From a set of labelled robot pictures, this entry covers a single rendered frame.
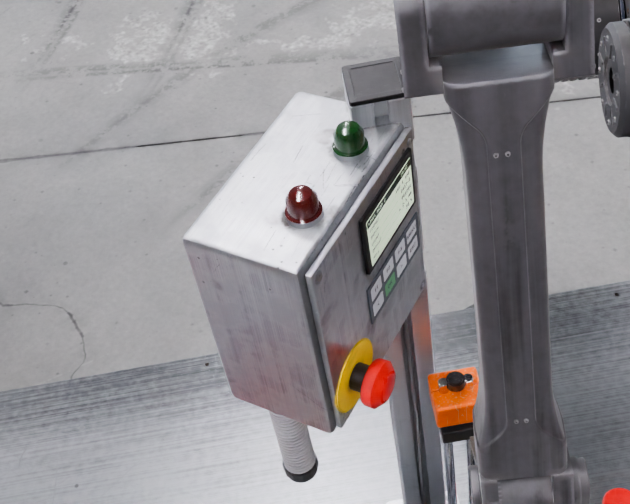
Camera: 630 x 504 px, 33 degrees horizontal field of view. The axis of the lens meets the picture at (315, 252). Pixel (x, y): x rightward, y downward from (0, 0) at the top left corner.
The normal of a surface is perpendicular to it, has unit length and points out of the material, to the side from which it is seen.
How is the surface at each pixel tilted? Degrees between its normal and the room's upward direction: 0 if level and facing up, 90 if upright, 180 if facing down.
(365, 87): 0
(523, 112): 76
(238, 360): 90
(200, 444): 0
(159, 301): 0
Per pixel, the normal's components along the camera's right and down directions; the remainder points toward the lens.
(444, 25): -0.03, 0.54
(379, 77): -0.13, -0.68
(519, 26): 0.02, 0.78
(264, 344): -0.47, 0.69
